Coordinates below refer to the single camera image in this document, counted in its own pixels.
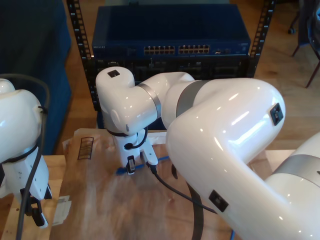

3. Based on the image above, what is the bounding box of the dark blue equipment case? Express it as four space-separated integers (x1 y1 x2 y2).
96 111 167 131

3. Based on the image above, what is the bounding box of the brown paper mailer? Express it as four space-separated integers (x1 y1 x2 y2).
49 127 241 240

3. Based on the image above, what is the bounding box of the black rack server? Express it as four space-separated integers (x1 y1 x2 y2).
84 56 251 82

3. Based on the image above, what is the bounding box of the blue sofa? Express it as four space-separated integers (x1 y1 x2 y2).
0 0 73 157

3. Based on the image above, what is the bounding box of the dark office chair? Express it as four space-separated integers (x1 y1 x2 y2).
287 0 320 90

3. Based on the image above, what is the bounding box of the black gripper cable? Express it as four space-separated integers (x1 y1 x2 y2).
124 126 149 150

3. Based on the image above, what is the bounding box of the black camera cable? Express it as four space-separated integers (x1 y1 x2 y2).
146 161 218 215
0 73 51 240

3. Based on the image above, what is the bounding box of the black rack frame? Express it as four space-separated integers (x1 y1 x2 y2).
65 0 276 112

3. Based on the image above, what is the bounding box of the blue network switch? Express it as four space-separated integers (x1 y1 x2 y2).
91 4 252 58

